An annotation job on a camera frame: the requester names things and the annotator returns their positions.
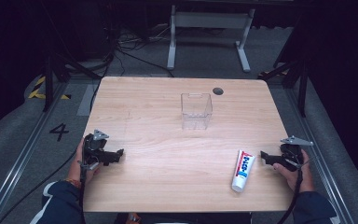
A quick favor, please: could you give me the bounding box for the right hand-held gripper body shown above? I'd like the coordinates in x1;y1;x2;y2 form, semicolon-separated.
279;134;314;173

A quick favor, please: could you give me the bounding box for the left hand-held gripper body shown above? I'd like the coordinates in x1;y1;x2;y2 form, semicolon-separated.
83;129;110;166

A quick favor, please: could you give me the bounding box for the person's right hand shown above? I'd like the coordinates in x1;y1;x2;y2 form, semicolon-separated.
272;148;315;194

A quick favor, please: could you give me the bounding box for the person's left hand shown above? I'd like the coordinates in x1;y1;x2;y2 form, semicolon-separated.
67;137;103;189

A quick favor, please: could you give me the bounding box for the white toothpaste tube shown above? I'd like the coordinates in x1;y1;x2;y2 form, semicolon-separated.
230;148;256;193

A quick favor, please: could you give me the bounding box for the black metal stand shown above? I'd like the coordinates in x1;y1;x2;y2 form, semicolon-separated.
41;50;103;113
256;57;312;119

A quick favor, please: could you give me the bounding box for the yellow black floor tape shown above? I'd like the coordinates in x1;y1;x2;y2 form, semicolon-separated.
27;76;73;101

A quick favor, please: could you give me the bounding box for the clear plastic container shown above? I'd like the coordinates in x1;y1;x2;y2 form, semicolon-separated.
180;91;214;132

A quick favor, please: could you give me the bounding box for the metal floor rail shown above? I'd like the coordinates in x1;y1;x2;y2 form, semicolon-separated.
283;87;355;224
0;81;71;224

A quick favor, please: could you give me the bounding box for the right hand-held gripper cable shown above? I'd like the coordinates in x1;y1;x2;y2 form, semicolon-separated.
276;167;304;224

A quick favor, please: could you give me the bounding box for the hand-held gripper cable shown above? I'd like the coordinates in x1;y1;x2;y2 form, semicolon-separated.
276;167;304;224
77;161;89;224

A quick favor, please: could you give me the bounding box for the left hand-held gripper cable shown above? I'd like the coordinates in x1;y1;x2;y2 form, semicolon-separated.
77;161;89;224

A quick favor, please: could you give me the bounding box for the orange wrist bracelet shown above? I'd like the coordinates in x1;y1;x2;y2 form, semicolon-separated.
63;177;82;189

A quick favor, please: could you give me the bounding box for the black floor cable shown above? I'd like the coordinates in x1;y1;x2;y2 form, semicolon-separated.
0;148;79;224

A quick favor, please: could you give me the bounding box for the bundle of black floor cables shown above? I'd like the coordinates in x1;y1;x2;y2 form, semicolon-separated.
88;18;176;111

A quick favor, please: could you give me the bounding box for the grey metal table frame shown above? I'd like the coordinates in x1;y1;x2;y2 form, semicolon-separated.
166;4;256;74

